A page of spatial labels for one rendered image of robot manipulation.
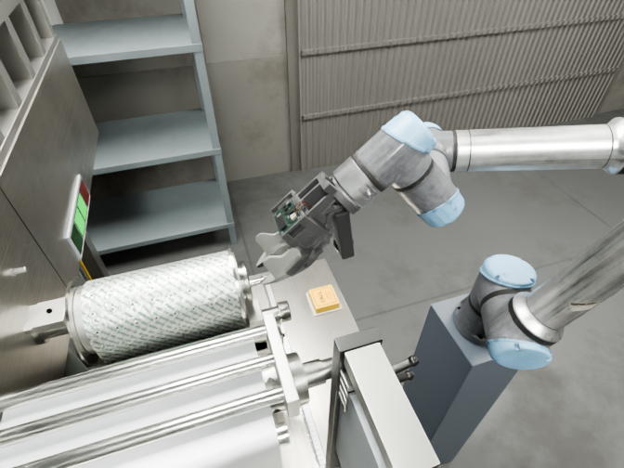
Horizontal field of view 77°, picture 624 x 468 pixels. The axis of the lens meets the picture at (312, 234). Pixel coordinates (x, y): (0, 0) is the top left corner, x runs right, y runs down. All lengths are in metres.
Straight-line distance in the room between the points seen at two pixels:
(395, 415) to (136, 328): 0.44
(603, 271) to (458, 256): 1.88
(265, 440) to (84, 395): 0.18
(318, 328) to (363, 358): 0.67
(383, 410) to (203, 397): 0.17
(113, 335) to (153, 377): 0.28
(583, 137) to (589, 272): 0.23
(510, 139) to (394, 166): 0.25
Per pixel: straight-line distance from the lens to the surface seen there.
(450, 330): 1.15
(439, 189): 0.65
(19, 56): 1.12
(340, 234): 0.66
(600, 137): 0.82
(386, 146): 0.60
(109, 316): 0.70
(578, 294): 0.85
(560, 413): 2.25
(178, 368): 0.44
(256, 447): 0.40
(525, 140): 0.78
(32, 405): 0.48
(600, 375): 2.46
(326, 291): 1.13
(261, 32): 2.77
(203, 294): 0.68
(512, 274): 1.01
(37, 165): 0.97
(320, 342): 1.06
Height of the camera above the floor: 1.81
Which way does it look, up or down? 43 degrees down
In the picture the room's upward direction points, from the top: straight up
